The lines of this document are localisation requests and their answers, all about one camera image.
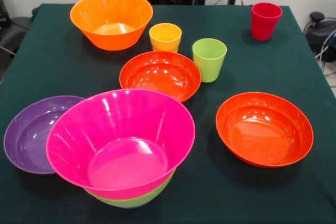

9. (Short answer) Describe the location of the red plastic bowl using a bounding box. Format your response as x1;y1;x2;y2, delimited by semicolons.
215;92;314;168
119;50;202;104

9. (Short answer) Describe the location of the pink plastic bowl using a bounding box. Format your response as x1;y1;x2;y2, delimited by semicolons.
46;89;196;200

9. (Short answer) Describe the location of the yellow plastic cup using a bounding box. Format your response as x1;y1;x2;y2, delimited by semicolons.
149;23;183;54

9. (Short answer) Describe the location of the green plastic bowl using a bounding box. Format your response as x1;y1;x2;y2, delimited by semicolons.
83;169;177;209

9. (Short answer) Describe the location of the green plastic cup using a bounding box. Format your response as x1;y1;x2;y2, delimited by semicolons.
192;38;228;83

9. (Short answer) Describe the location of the orange plastic bowl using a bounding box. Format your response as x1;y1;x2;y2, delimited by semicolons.
69;0;154;51

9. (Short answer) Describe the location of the dark green tablecloth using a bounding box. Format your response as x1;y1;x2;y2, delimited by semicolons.
0;3;336;224

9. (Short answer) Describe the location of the red plastic cup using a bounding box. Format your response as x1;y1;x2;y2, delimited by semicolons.
250;2;284;42

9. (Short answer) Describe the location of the purple plastic bowl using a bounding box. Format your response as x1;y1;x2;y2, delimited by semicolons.
3;95;86;175

